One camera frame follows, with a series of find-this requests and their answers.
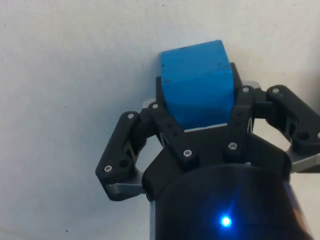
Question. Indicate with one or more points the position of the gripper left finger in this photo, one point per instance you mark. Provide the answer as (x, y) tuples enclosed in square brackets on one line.
[(115, 155)]

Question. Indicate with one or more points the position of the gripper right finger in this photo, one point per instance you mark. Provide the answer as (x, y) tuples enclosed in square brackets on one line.
[(290, 110)]

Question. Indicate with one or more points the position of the blue cube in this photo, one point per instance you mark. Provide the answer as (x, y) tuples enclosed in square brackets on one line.
[(197, 87)]

